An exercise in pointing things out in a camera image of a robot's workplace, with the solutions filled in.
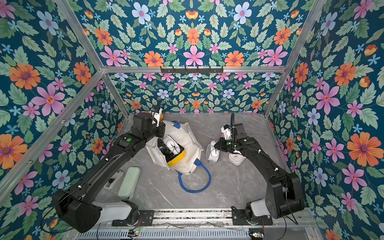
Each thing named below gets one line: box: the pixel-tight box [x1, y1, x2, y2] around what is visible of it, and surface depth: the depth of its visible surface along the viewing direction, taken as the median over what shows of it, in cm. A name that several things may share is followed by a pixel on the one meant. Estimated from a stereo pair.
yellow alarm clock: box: [160, 144, 187, 166], surface depth 90 cm
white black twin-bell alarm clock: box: [206, 140, 220, 163], surface depth 87 cm
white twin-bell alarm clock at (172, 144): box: [162, 134, 181, 155], surface depth 87 cm
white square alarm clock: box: [228, 149, 246, 166], surface depth 92 cm
